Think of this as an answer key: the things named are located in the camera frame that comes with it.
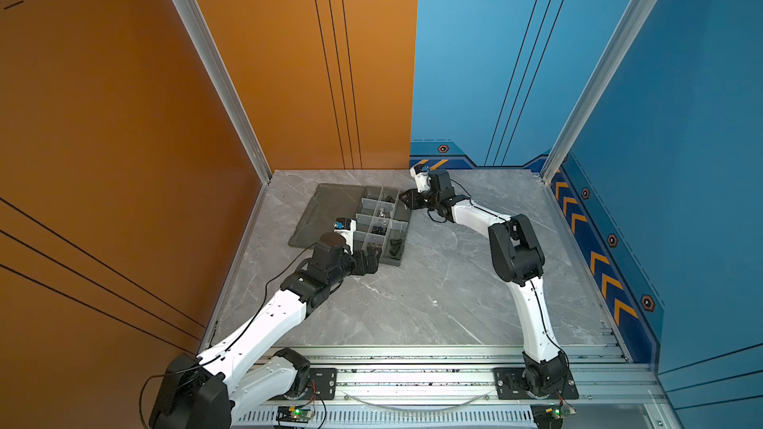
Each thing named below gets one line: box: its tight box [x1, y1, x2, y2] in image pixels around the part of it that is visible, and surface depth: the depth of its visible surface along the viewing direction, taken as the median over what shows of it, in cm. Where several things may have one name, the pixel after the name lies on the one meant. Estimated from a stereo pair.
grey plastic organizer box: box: [288, 183, 412, 267], surface depth 110 cm
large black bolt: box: [389, 238, 405, 261], surface depth 98 cm
